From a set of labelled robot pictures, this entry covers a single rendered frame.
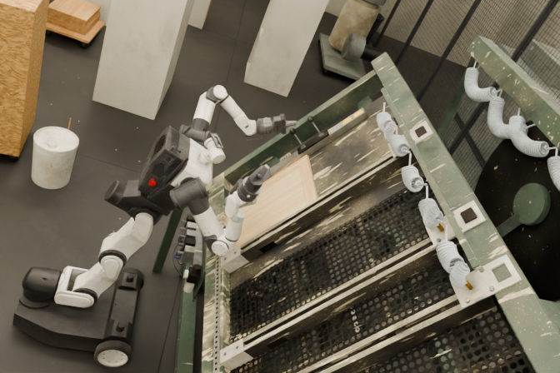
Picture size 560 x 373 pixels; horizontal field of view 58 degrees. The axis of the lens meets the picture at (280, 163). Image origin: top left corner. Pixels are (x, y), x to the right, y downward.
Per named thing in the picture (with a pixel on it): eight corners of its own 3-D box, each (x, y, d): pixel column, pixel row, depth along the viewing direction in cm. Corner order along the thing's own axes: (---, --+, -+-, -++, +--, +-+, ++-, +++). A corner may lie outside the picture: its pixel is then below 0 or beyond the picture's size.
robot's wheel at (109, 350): (88, 364, 279) (101, 344, 270) (90, 355, 283) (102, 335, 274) (123, 371, 286) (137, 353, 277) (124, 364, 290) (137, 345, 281)
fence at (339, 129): (228, 201, 296) (224, 198, 294) (366, 111, 267) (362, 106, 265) (228, 207, 292) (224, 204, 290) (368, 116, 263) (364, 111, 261)
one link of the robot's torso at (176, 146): (122, 200, 228) (170, 151, 215) (132, 156, 255) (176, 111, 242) (175, 231, 242) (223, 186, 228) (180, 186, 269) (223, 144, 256)
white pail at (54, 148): (39, 159, 393) (46, 109, 368) (78, 170, 399) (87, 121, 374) (21, 183, 367) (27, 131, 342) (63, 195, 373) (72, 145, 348)
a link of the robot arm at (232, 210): (236, 201, 211) (230, 226, 218) (252, 196, 216) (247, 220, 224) (227, 192, 215) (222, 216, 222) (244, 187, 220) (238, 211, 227)
